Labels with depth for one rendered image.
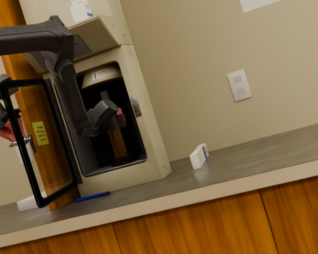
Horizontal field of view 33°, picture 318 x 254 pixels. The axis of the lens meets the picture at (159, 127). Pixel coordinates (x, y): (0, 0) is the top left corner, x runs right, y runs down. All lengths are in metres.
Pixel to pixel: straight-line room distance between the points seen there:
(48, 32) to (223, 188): 0.61
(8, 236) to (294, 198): 0.88
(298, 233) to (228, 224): 0.18
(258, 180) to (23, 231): 0.74
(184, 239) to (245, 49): 0.88
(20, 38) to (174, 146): 1.13
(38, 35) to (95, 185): 0.78
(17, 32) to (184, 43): 1.05
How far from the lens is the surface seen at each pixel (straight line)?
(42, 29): 1.29
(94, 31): 1.75
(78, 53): 1.82
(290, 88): 2.11
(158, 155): 1.83
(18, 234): 1.74
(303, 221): 1.48
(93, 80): 1.87
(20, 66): 1.94
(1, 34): 1.24
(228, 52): 2.14
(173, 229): 1.55
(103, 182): 1.89
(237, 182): 1.44
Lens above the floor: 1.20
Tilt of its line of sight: 3 degrees down
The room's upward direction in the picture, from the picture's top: 17 degrees counter-clockwise
